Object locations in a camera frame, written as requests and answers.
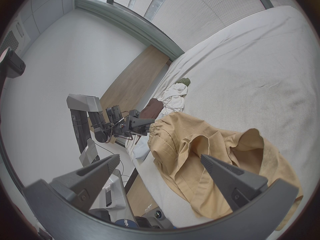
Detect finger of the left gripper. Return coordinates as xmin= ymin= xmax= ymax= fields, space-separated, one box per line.
xmin=136 ymin=126 xmax=151 ymax=137
xmin=136 ymin=118 xmax=156 ymax=127

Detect white air conditioner unit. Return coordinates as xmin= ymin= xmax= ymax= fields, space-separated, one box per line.
xmin=0 ymin=14 xmax=32 ymax=57

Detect dark brown garment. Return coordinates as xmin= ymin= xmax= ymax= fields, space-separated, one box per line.
xmin=139 ymin=98 xmax=165 ymax=121

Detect blue-green curtain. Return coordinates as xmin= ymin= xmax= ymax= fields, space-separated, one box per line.
xmin=74 ymin=0 xmax=186 ymax=62

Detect tan shorts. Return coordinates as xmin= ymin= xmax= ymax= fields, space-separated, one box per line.
xmin=147 ymin=111 xmax=304 ymax=219

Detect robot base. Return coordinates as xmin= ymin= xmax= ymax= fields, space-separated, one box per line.
xmin=79 ymin=138 xmax=175 ymax=231

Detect bed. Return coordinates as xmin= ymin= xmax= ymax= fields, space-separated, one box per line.
xmin=100 ymin=5 xmax=320 ymax=232

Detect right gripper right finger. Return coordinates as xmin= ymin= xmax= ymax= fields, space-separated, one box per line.
xmin=200 ymin=154 xmax=269 ymax=213

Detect black cable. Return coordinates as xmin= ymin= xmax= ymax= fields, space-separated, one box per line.
xmin=95 ymin=143 xmax=137 ymax=184

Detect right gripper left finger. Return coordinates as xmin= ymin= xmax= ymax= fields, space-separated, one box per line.
xmin=50 ymin=154 xmax=120 ymax=212

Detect olive green garment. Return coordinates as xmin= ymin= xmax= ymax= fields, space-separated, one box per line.
xmin=175 ymin=77 xmax=192 ymax=87

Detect white garment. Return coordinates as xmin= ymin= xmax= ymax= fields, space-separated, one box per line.
xmin=159 ymin=83 xmax=188 ymax=116

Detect white curtain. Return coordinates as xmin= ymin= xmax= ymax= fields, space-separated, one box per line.
xmin=112 ymin=0 xmax=300 ymax=57

